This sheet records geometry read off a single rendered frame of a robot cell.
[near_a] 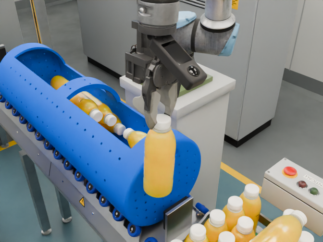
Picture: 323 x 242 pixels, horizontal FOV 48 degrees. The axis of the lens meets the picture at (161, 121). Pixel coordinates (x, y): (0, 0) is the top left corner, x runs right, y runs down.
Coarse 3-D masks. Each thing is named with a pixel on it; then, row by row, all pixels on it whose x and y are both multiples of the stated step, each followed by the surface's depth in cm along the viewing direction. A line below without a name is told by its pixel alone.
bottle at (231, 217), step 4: (224, 208) 99; (228, 208) 97; (224, 212) 98; (228, 212) 97; (232, 212) 96; (236, 212) 96; (240, 212) 97; (244, 212) 99; (228, 216) 97; (232, 216) 97; (236, 216) 97; (240, 216) 97; (228, 220) 97; (232, 220) 97; (236, 220) 97; (228, 224) 98; (232, 224) 97; (228, 228) 98; (232, 228) 98
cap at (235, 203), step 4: (232, 196) 98; (236, 196) 98; (228, 200) 97; (232, 200) 97; (236, 200) 97; (240, 200) 97; (228, 204) 97; (232, 204) 96; (236, 204) 96; (240, 204) 96; (232, 208) 96; (236, 208) 96; (240, 208) 96
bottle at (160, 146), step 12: (156, 132) 76; (168, 132) 77; (144, 144) 79; (156, 144) 76; (168, 144) 76; (144, 156) 80; (156, 156) 77; (168, 156) 77; (144, 168) 81; (156, 168) 79; (168, 168) 79; (144, 180) 83; (156, 180) 80; (168, 180) 81; (156, 192) 82; (168, 192) 83
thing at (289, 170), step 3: (285, 168) 105; (288, 168) 105; (291, 168) 105; (294, 168) 105; (285, 171) 104; (288, 171) 104; (291, 171) 104; (294, 171) 104; (288, 174) 103; (291, 174) 103; (294, 174) 103
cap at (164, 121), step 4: (160, 116) 76; (164, 116) 77; (168, 116) 77; (160, 120) 75; (164, 120) 75; (168, 120) 75; (156, 124) 75; (160, 124) 74; (164, 124) 74; (168, 124) 75; (156, 128) 75; (160, 128) 75; (164, 128) 75; (168, 128) 76
